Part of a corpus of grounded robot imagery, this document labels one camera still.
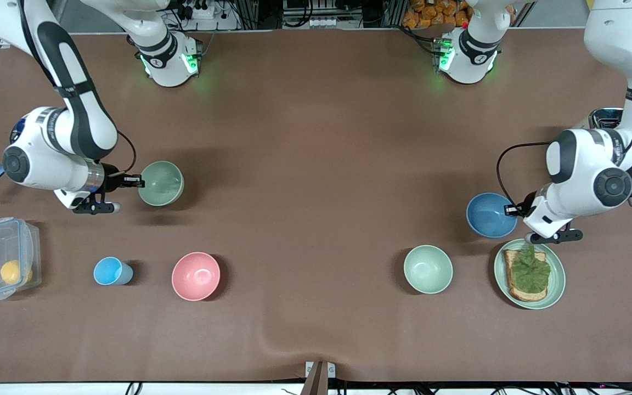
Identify blue bowl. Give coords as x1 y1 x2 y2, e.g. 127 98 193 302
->
466 193 518 239

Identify sage green bowl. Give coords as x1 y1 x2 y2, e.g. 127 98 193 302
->
138 160 185 207

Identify pale mint bowl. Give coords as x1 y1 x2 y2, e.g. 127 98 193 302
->
404 245 454 295

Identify pink bowl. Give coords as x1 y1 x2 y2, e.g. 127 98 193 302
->
172 252 221 302

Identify green lettuce leaf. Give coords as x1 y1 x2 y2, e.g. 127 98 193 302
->
509 244 551 294

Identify light green plate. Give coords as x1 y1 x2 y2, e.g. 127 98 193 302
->
494 239 566 310

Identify blue cup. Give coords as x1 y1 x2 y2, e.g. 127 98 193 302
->
93 257 134 286

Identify brown bread slice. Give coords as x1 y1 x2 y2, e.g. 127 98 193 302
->
503 249 548 303

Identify yellow orange fruit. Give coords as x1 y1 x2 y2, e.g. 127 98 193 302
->
0 259 33 286

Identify beige chrome toaster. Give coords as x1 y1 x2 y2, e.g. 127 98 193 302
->
589 108 632 208

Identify brown table cover mat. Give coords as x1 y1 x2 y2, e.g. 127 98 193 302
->
0 27 632 385

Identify orange snack packets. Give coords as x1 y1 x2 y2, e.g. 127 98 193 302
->
402 0 470 29

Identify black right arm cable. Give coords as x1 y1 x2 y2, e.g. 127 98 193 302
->
109 129 137 177

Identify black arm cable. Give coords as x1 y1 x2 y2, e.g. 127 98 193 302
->
109 129 137 177
496 142 551 209

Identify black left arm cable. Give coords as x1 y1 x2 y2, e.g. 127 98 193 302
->
496 142 551 209

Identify metal table edge bracket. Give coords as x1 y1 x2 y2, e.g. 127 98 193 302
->
305 361 336 379

